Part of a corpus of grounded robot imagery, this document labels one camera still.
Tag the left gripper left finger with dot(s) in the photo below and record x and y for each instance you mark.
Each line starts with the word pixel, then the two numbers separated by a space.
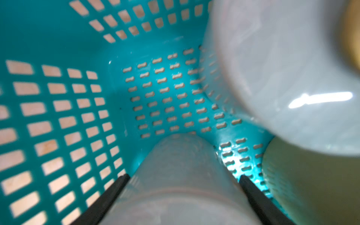
pixel 97 211

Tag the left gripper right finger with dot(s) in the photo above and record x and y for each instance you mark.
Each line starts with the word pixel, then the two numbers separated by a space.
pixel 266 210

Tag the blue grey tea canister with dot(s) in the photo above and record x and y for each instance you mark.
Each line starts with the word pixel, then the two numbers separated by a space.
pixel 182 181

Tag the teal plastic basket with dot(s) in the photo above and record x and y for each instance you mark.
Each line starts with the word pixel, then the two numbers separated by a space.
pixel 89 87

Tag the light blue tea canister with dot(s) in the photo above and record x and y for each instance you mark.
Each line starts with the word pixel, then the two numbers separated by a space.
pixel 291 67

